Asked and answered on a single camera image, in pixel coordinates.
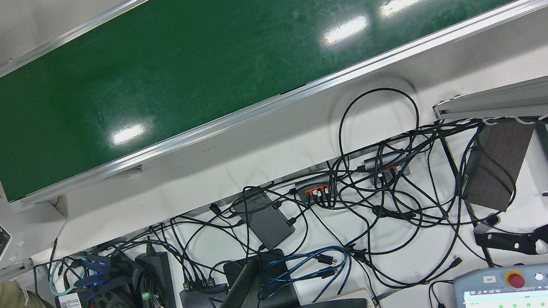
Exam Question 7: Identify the grey hub orange ports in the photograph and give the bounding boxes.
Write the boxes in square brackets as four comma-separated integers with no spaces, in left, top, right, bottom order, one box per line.
[294,173,339,207]

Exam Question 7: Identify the dark grey flat box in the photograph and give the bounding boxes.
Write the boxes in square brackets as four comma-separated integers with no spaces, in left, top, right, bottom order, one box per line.
[231,188,299,253]

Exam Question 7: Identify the green conveyor belt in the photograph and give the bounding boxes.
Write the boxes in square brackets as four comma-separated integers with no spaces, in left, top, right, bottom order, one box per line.
[0,0,548,263]

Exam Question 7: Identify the grey usb hub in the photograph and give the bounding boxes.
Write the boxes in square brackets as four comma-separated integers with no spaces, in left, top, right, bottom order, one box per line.
[362,149,413,182]

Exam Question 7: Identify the black monitor stand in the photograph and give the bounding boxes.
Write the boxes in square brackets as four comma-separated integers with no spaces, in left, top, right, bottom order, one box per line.
[209,243,306,308]

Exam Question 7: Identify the black multiport hub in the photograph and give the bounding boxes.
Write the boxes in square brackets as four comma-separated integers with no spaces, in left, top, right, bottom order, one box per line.
[178,276,230,308]

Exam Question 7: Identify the black power adapter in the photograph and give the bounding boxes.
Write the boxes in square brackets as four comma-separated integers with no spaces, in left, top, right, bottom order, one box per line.
[131,249,183,308]

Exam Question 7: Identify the black round flange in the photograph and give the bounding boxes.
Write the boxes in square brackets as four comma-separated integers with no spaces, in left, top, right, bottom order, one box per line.
[88,287,141,308]

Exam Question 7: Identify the brown wooden block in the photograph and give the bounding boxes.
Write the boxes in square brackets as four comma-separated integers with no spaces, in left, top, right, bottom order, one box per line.
[462,117,536,215]

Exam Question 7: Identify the white QR label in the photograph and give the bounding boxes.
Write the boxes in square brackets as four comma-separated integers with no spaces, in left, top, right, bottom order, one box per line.
[57,291,86,308]

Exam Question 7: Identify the aluminium profile beam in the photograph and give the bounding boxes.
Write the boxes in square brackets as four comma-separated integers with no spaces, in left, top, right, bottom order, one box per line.
[432,47,548,132]

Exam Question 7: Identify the white conveyor control box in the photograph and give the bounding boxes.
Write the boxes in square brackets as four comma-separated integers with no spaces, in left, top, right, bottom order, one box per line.
[0,197,69,278]

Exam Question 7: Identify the tan fabric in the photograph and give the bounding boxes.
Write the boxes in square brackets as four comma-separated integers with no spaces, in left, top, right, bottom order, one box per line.
[0,278,57,308]

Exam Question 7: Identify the black looped cable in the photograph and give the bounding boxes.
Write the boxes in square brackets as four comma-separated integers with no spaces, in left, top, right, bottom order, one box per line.
[334,83,422,188]

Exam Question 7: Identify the blue cable bundle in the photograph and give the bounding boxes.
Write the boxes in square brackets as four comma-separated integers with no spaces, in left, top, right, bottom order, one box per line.
[71,250,130,297]

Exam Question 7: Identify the short black usb cable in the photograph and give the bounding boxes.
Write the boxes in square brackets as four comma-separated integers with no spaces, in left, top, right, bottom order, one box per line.
[427,279,461,308]

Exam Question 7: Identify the black flat bracket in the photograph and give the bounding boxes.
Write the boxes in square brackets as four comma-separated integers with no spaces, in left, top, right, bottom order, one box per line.
[472,208,548,257]

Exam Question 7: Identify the teal cable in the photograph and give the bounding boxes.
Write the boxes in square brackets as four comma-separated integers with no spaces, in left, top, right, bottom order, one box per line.
[47,257,81,299]

